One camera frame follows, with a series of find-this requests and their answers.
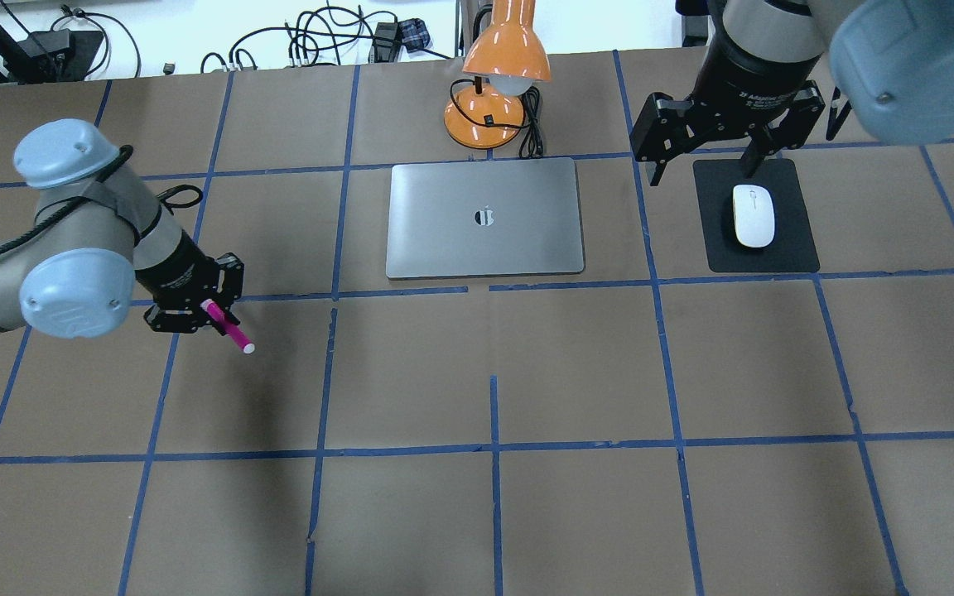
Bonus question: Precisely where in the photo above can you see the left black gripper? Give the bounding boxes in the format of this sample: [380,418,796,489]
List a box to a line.
[135,233,245,334]

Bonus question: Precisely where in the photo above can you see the white computer mouse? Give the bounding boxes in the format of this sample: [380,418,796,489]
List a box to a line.
[731,184,776,249]

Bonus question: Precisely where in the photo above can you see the black lamp power cable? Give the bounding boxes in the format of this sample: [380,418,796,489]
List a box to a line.
[517,86,546,160]

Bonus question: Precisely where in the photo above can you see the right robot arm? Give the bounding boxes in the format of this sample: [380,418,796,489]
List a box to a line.
[629,1,954,185]

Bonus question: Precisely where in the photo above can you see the silver laptop notebook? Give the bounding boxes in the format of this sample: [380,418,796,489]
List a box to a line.
[385,157,585,280]

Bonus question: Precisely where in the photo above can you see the black cable bundle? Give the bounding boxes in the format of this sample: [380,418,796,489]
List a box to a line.
[200,7,455,74]

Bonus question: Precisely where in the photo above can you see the orange desk lamp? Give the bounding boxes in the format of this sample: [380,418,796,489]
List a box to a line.
[443,1,552,158]

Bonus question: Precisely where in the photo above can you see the pink marker pen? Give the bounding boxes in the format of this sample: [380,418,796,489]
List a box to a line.
[200,299,255,354]

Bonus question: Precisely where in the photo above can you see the black mousepad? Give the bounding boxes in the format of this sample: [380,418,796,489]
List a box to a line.
[692,159,819,274]

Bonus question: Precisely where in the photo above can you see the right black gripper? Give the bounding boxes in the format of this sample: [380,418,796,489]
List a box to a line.
[629,33,825,186]

